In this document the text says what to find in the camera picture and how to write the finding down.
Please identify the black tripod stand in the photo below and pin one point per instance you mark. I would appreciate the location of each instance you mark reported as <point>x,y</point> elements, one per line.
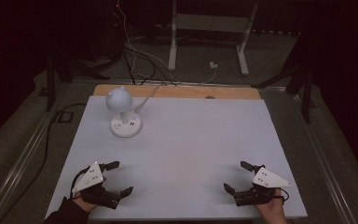
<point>306,93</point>
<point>50,84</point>

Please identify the person's right hand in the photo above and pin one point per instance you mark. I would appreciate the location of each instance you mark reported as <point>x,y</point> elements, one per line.
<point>272,210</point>

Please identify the person's left hand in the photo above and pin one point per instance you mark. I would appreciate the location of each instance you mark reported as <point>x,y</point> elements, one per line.
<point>85,205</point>

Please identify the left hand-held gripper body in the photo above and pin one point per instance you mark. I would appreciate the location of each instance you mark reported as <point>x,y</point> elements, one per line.
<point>90,179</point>

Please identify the wooden table board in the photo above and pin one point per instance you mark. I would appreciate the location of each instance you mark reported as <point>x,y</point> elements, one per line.
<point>183,92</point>

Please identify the white table mat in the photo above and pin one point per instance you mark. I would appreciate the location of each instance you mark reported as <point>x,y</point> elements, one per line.
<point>183,149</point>

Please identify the black rectangular frame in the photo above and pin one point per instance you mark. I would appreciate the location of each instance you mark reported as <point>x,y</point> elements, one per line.
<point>56,117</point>

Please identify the white metal stand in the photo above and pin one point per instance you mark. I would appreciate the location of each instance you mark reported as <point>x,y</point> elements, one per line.
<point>172,46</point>

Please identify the white round desk lamp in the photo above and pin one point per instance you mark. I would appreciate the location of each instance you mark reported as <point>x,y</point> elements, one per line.
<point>119,99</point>

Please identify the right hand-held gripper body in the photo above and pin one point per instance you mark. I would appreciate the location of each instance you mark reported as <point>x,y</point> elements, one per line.
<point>268,179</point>

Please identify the white plug adapter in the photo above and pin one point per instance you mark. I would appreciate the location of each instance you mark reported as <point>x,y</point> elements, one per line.
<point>213,65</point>

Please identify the metal floor rail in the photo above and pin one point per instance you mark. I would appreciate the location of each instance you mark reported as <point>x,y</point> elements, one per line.
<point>326,161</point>
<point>18,161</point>

